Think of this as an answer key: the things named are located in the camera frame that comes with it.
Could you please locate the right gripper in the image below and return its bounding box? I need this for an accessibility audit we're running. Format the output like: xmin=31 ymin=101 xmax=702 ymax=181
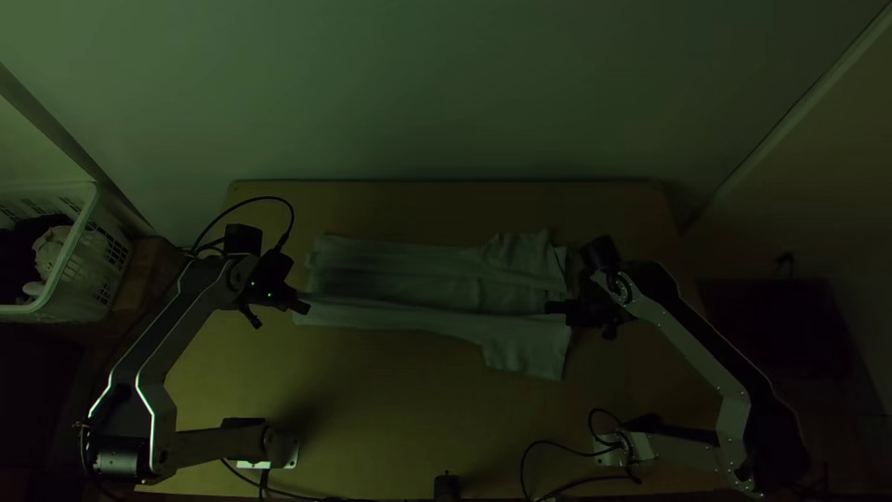
xmin=544 ymin=292 xmax=628 ymax=342

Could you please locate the white laundry basket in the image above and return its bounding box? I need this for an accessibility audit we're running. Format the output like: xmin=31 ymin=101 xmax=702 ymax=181
xmin=0 ymin=181 xmax=135 ymax=324

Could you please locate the white t-shirt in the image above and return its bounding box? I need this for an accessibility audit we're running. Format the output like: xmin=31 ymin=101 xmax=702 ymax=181
xmin=292 ymin=229 xmax=577 ymax=383

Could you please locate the heap of clothes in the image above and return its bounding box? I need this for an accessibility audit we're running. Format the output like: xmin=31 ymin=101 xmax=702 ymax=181
xmin=0 ymin=222 xmax=74 ymax=305

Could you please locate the black cable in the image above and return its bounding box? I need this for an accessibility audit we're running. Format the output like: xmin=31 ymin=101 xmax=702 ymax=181
xmin=587 ymin=406 xmax=644 ymax=486
xmin=189 ymin=195 xmax=296 ymax=257
xmin=518 ymin=439 xmax=623 ymax=502
xmin=219 ymin=457 xmax=347 ymax=502

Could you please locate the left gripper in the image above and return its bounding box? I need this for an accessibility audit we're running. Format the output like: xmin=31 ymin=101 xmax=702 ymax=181
xmin=267 ymin=272 xmax=313 ymax=316

